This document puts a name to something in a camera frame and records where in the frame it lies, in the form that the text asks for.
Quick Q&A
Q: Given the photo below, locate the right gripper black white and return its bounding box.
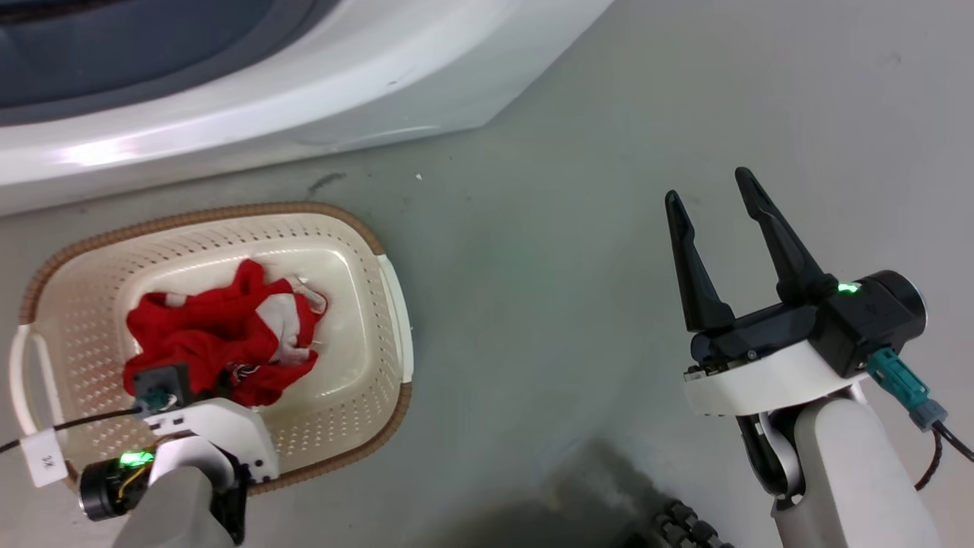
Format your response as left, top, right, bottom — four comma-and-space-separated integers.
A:
664, 167, 870, 417

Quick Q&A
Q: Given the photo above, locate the cream laundry basket brown rim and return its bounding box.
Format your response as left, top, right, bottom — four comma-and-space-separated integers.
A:
9, 202, 415, 495

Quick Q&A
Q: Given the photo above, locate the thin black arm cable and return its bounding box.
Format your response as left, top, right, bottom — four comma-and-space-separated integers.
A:
0, 407, 144, 455
913, 421, 974, 492

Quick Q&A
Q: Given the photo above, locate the dark grey washer door seal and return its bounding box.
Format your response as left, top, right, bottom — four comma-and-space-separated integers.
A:
0, 0, 345, 128

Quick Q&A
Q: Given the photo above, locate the white cable label tag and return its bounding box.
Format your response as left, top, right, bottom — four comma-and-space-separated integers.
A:
19, 429, 70, 489

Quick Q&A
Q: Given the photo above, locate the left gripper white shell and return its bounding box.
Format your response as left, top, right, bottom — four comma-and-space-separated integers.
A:
78, 399, 279, 523

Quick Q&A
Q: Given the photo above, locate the red and white garment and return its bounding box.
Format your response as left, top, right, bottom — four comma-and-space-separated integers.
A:
123, 259, 329, 408

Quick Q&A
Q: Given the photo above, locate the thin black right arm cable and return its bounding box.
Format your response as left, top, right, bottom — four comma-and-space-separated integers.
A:
913, 421, 974, 492

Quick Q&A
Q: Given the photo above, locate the white washing machine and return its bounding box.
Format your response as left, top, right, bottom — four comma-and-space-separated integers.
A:
0, 0, 614, 218

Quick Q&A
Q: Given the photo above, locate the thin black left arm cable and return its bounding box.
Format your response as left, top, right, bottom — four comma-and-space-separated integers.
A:
0, 407, 144, 455

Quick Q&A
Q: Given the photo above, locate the teal cable connector plug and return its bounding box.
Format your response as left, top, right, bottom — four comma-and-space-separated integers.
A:
866, 347, 949, 432

